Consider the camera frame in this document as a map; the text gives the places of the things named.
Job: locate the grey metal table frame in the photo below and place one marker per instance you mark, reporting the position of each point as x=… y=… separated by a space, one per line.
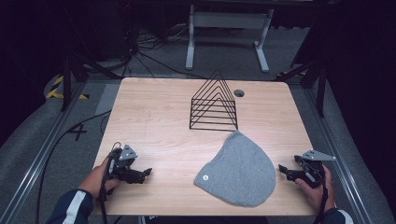
x=229 y=20

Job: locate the grey metal floor rail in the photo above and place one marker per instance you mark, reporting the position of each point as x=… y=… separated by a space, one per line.
x=40 y=155
x=339 y=161

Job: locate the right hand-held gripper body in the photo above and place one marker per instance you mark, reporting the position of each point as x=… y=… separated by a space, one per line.
x=309 y=169

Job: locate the grey knit beanie hat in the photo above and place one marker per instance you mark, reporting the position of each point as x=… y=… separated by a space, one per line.
x=239 y=174

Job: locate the person's right hand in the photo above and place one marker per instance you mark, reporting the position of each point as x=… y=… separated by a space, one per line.
x=319 y=194

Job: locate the round grey table grommet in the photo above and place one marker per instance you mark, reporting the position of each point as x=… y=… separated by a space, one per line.
x=239 y=93

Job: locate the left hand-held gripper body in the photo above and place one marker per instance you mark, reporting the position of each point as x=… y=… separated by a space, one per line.
x=122 y=161

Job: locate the black tripod stand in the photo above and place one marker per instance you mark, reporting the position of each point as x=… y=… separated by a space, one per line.
x=320 y=87
x=67 y=84

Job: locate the yellow black floor tape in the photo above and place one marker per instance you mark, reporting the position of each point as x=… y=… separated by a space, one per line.
x=56 y=90

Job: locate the person's left hand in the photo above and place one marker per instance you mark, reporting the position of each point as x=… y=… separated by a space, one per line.
x=96 y=180

